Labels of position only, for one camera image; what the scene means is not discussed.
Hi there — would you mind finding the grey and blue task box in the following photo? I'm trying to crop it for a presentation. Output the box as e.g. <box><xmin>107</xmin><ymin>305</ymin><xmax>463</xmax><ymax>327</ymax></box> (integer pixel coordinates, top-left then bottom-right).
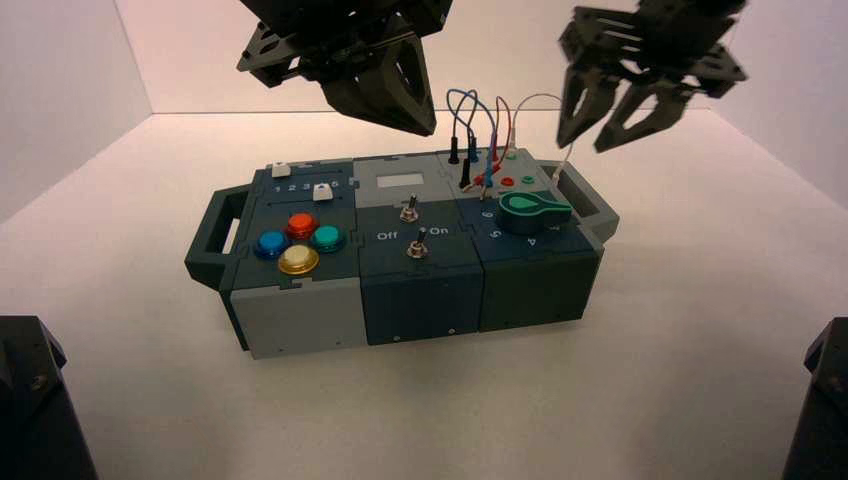
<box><xmin>184</xmin><ymin>146</ymin><xmax>621</xmax><ymax>361</ymax></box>

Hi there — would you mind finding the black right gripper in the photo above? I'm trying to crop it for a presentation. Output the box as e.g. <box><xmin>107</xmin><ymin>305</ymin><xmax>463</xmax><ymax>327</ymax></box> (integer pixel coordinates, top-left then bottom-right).
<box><xmin>556</xmin><ymin>0</ymin><xmax>749</xmax><ymax>154</ymax></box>

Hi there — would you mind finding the blue wire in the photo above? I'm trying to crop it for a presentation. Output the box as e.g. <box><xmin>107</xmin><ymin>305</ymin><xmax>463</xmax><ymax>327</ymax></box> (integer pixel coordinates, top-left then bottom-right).
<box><xmin>445</xmin><ymin>87</ymin><xmax>499</xmax><ymax>195</ymax></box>

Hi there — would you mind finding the blue push button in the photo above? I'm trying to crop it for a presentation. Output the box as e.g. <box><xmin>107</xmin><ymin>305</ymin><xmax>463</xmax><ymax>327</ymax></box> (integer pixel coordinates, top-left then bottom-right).
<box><xmin>253</xmin><ymin>229</ymin><xmax>291</xmax><ymax>261</ymax></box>

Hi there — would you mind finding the black wire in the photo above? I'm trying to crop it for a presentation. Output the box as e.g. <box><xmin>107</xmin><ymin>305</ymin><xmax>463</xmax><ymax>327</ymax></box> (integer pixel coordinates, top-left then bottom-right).
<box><xmin>447</xmin><ymin>99</ymin><xmax>480</xmax><ymax>188</ymax></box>

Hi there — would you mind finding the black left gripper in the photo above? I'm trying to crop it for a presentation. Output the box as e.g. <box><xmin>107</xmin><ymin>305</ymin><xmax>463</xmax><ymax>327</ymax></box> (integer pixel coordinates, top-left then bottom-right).
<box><xmin>237</xmin><ymin>0</ymin><xmax>455</xmax><ymax>137</ymax></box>

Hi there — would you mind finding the green rotary knob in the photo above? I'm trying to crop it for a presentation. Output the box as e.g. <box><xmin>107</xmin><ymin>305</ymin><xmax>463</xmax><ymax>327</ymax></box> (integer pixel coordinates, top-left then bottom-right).
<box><xmin>498</xmin><ymin>192</ymin><xmax>574</xmax><ymax>234</ymax></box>

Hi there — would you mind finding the red wire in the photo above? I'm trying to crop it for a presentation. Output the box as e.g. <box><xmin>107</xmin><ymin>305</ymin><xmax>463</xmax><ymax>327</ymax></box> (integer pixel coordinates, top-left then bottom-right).
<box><xmin>463</xmin><ymin>95</ymin><xmax>517</xmax><ymax>195</ymax></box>

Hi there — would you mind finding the green push button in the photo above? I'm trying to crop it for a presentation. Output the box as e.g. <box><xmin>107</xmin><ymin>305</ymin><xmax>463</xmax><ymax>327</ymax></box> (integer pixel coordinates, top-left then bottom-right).
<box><xmin>309</xmin><ymin>225</ymin><xmax>347</xmax><ymax>254</ymax></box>

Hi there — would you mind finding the red push button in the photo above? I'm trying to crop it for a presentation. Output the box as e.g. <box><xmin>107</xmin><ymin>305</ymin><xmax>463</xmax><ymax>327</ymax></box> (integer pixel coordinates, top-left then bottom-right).
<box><xmin>284</xmin><ymin>212</ymin><xmax>321</xmax><ymax>241</ymax></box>

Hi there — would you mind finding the white wire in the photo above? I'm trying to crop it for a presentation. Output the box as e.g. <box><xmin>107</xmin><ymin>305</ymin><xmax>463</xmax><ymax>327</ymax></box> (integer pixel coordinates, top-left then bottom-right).
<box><xmin>511</xmin><ymin>93</ymin><xmax>575</xmax><ymax>185</ymax></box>

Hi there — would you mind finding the yellow push button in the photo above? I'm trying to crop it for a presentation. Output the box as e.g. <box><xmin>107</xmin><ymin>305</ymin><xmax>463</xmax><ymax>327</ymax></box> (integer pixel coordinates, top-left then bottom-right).
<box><xmin>278</xmin><ymin>245</ymin><xmax>321</xmax><ymax>276</ymax></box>

